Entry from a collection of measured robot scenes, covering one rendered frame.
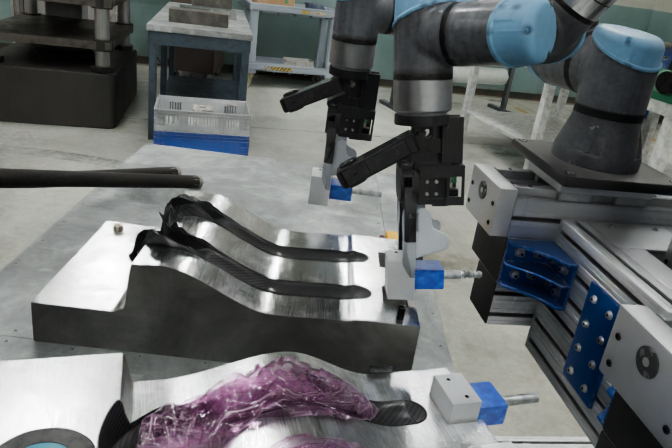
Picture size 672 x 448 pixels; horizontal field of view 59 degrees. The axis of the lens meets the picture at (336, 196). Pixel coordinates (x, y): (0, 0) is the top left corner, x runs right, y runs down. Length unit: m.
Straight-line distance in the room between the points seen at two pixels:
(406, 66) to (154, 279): 0.41
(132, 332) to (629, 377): 0.60
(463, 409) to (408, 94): 0.37
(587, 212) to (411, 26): 0.53
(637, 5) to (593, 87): 7.67
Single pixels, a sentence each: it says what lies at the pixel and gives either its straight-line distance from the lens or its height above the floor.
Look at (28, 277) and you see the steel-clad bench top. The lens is 1.04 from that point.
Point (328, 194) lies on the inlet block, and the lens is 1.06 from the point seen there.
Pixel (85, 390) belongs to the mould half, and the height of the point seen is 0.91.
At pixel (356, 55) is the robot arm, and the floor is 1.18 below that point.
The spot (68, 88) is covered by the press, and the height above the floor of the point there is 0.28.
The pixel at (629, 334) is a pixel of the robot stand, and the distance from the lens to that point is 0.74.
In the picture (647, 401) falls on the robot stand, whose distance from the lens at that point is 0.72.
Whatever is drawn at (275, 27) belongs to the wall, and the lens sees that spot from 7.12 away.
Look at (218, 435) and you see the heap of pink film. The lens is 0.60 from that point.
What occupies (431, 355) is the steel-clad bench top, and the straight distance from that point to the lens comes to 0.90.
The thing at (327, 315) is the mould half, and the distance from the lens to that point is 0.78.
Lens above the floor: 1.30
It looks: 21 degrees down
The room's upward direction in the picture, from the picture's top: 8 degrees clockwise
